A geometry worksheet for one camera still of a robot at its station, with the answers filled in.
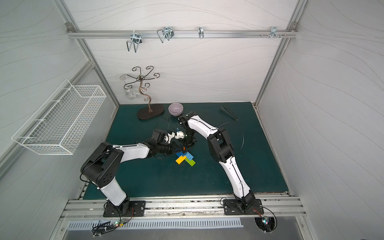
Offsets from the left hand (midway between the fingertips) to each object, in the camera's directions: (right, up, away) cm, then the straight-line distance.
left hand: (183, 150), depth 89 cm
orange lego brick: (+1, +2, -1) cm, 2 cm away
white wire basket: (-56, +18, -20) cm, 62 cm away
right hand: (+1, -1, +3) cm, 3 cm away
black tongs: (+34, +25, +26) cm, 49 cm away
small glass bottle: (-36, +36, +9) cm, 52 cm away
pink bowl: (-8, +27, +25) cm, 37 cm away
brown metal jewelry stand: (-28, +24, +25) cm, 45 cm away
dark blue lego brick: (-2, -2, +1) cm, 3 cm away
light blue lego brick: (+4, -3, +1) cm, 5 cm away
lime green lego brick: (+5, -7, -1) cm, 8 cm away
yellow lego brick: (-2, -6, +1) cm, 6 cm away
